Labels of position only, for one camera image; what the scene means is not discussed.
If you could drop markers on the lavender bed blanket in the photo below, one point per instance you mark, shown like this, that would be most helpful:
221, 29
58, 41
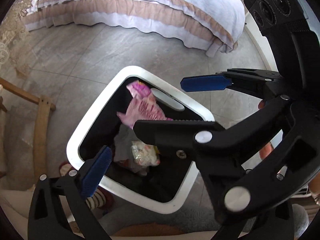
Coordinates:
209, 25

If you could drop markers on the clear printed plastic bag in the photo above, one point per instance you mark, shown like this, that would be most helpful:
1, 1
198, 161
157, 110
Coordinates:
144, 155

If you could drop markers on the wooden chair frame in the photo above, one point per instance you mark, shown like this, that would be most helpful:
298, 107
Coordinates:
45, 106

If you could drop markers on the white trash bin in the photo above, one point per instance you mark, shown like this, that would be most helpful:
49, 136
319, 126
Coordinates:
153, 177

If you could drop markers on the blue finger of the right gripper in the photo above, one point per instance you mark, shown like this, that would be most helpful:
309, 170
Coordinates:
262, 84
179, 134

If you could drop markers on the pink snack wrapper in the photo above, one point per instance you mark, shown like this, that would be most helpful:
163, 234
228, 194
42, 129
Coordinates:
143, 105

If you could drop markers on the embroidered round tablecloth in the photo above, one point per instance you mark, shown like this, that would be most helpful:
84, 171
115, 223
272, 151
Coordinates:
15, 45

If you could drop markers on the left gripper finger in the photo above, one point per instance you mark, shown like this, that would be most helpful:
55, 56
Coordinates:
47, 219

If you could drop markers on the striped sock foot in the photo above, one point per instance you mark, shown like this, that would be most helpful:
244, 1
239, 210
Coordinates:
97, 200

